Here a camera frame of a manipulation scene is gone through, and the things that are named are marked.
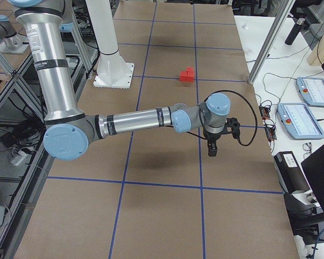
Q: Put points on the near teach pendant tablet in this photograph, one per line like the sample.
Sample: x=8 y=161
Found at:
x=299 y=121

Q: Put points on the black eyeglasses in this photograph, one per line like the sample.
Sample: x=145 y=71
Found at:
x=307 y=148

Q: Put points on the black water bottle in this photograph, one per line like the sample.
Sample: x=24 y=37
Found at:
x=294 y=31

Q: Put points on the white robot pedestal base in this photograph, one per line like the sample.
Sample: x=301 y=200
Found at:
x=112 y=70

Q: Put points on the brown paper table cover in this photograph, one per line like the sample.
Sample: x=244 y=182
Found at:
x=156 y=193

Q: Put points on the far teach pendant tablet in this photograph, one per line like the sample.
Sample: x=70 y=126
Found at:
x=311 y=90

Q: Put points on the aluminium frame post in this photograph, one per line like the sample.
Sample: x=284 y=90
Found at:
x=270 y=39

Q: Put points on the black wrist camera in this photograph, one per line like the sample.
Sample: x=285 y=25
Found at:
x=235 y=128

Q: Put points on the teach pendant tablet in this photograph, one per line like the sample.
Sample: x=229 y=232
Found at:
x=299 y=121
x=311 y=90

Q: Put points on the red block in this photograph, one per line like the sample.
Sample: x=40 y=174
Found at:
x=190 y=77
x=189 y=70
x=183 y=76

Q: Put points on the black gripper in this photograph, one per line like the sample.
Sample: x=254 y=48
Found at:
x=213 y=137

